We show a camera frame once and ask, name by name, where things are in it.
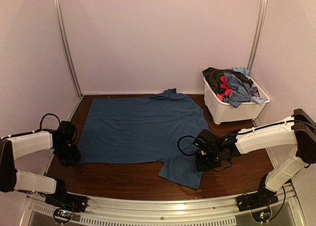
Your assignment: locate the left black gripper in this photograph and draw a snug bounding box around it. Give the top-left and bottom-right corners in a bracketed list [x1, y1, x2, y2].
[54, 143, 81, 168]

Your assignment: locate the blue polo shirt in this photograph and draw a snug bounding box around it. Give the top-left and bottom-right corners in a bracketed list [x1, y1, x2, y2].
[78, 89, 208, 189]

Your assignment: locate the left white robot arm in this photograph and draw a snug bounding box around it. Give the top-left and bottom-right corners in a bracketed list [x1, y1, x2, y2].
[0, 121, 81, 208]

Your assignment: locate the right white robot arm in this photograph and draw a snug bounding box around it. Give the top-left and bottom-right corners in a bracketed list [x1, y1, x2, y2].
[193, 108, 316, 207]

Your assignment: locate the white plastic laundry bin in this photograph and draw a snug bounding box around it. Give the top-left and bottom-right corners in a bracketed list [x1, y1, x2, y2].
[203, 76, 271, 125]

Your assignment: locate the red garment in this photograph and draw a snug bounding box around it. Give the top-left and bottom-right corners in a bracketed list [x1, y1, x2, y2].
[217, 76, 233, 101]

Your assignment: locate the blue checkered shirt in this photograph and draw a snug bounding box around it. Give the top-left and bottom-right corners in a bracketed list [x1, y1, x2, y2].
[224, 73, 258, 108]

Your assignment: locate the black garment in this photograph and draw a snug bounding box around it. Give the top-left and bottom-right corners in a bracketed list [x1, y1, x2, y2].
[202, 67, 253, 94]

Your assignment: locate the light blue garment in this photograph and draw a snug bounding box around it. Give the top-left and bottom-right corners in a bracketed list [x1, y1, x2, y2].
[231, 67, 250, 76]

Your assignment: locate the right black camera cable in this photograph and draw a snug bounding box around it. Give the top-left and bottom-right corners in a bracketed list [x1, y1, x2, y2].
[177, 135, 200, 157]

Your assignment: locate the black camera cable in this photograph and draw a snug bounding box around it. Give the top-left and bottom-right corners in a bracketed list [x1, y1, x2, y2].
[39, 113, 62, 132]
[177, 135, 200, 157]

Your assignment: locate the left black camera cable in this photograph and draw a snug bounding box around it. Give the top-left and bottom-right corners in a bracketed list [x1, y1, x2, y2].
[39, 113, 62, 132]

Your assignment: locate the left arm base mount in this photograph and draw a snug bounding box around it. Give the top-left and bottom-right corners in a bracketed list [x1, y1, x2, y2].
[45, 180, 88, 213]

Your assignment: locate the front aluminium rail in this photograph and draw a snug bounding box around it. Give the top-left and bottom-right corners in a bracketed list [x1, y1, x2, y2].
[24, 189, 299, 226]

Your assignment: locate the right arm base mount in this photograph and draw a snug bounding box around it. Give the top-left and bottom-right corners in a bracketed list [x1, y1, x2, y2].
[237, 182, 278, 212]

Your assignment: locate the right aluminium corner post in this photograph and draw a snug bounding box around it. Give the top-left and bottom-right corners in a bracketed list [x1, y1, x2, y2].
[247, 0, 269, 73]

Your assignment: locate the aluminium corner post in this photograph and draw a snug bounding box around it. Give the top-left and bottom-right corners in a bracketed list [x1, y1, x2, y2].
[247, 0, 269, 73]
[53, 0, 83, 98]

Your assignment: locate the left aluminium corner post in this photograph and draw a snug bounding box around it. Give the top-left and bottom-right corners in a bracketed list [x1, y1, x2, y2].
[53, 0, 83, 98]

